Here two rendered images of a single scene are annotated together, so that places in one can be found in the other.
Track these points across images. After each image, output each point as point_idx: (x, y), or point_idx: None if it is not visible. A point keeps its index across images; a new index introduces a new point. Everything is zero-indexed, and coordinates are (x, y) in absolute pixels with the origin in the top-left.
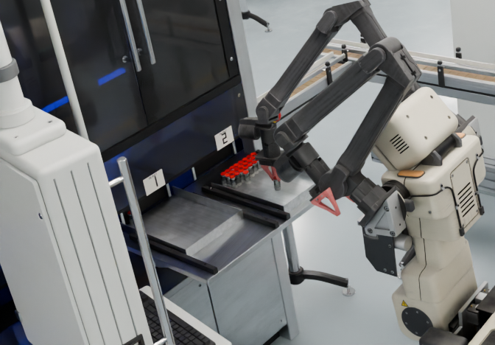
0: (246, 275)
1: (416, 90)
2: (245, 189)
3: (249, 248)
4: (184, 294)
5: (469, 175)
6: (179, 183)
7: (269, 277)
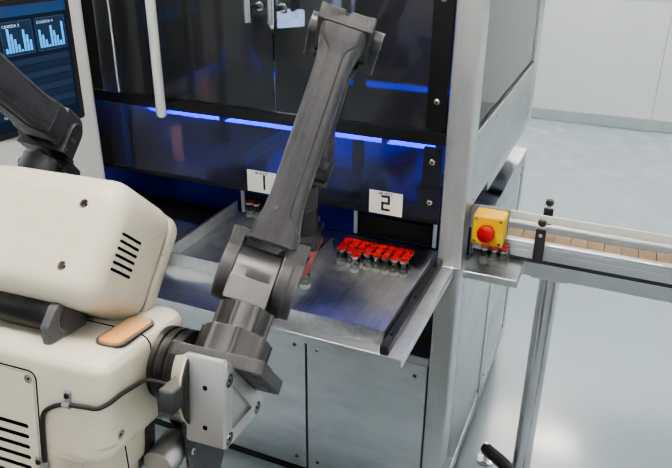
0: (368, 393)
1: (257, 227)
2: (335, 273)
3: (181, 302)
4: (271, 335)
5: (30, 411)
6: (331, 220)
7: (407, 429)
